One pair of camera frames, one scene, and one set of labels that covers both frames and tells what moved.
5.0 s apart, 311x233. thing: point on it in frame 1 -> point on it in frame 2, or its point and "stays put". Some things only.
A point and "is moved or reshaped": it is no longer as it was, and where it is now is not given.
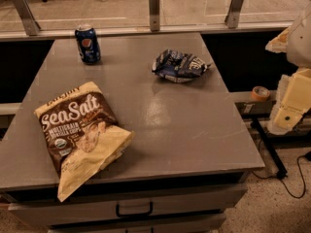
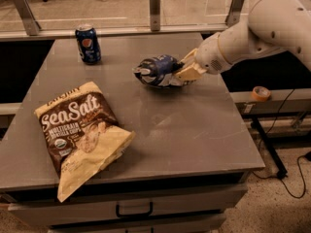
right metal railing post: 234,13 stays put
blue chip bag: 176,67 is moved or reshaped
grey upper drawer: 200,201 stays put
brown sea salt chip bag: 82,135 stays put
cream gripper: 300,41 -> 209,56
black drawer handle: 133,215 stays put
